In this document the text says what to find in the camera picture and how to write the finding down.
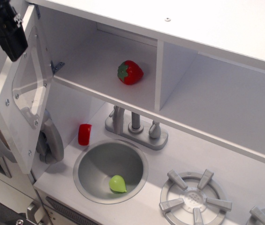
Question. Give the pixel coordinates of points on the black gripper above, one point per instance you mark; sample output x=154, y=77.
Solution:
x=12, y=37

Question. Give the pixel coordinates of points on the white microwave door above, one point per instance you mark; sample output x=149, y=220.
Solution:
x=24, y=89

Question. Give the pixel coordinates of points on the grey toy telephone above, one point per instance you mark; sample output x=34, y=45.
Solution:
x=49, y=145

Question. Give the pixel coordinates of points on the red toy cylinder piece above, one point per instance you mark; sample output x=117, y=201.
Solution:
x=84, y=134

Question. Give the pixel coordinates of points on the red toy strawberry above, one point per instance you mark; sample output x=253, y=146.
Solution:
x=129, y=72

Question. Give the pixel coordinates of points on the grey toy faucet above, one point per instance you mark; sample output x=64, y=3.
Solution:
x=132, y=127

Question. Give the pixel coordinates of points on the grey round sink bowl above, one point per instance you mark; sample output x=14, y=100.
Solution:
x=96, y=165

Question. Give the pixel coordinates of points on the green toy pear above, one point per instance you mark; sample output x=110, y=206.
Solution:
x=117, y=184

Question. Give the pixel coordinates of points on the white toy kitchen shelf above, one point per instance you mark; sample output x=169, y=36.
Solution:
x=203, y=62

